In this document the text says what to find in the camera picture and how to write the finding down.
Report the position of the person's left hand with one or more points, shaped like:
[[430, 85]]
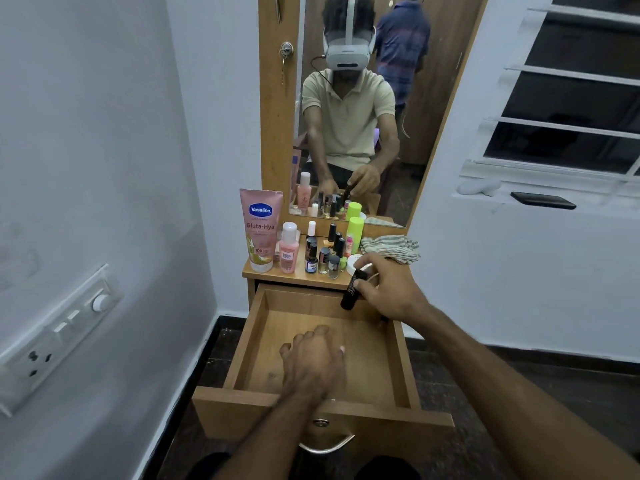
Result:
[[312, 367]]

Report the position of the person's right hand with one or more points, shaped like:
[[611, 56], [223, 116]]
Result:
[[395, 289]]

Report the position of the striped green white cloth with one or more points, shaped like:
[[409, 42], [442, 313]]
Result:
[[392, 247]]

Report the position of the black lipstick tube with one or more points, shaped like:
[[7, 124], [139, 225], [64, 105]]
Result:
[[350, 294]]

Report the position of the round white jar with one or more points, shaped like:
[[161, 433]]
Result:
[[352, 262]]

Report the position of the wooden drawer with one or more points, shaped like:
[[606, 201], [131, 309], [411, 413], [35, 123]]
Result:
[[370, 354]]

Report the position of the red nail polish bottle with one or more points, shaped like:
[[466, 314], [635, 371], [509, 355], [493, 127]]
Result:
[[348, 244]]

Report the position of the green nail polish bottle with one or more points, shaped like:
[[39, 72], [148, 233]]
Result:
[[340, 247]]

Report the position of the neon green tube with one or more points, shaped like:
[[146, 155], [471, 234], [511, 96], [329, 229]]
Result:
[[355, 232]]

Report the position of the clear nail polish bottle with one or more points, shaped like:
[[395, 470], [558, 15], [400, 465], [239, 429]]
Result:
[[337, 239]]

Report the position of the dark cap gold nail polish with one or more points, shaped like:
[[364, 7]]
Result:
[[324, 259]]

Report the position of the blue label nail polish bottle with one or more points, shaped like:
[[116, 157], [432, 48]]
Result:
[[311, 264]]

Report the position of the white cap nail polish bottle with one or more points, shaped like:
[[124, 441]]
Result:
[[311, 228]]

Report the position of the pink bottle white cap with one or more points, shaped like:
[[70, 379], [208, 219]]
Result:
[[289, 252]]

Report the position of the clear box of pink tubes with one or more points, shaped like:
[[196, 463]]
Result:
[[276, 244]]

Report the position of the pink lotion tube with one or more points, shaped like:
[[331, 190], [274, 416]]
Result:
[[261, 229]]

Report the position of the person's left forearm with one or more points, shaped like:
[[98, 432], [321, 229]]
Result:
[[270, 439]]

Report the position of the person's right forearm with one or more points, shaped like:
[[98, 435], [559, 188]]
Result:
[[530, 394]]

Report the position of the person's legs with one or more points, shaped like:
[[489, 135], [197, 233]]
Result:
[[390, 467]]

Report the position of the white object on sill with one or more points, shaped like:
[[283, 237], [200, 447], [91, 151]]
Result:
[[477, 187]]

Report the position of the black phone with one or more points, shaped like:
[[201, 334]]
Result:
[[543, 200]]

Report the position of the dressing table mirror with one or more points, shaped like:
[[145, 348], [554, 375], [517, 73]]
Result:
[[435, 119]]

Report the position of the wooden dressing table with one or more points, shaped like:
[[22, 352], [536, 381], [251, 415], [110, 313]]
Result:
[[277, 119]]

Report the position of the white framed window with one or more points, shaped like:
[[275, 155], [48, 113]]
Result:
[[560, 109]]

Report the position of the silver key lock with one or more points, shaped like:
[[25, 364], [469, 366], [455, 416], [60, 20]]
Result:
[[286, 48]]

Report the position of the white wall switch board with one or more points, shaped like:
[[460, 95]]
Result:
[[55, 339]]

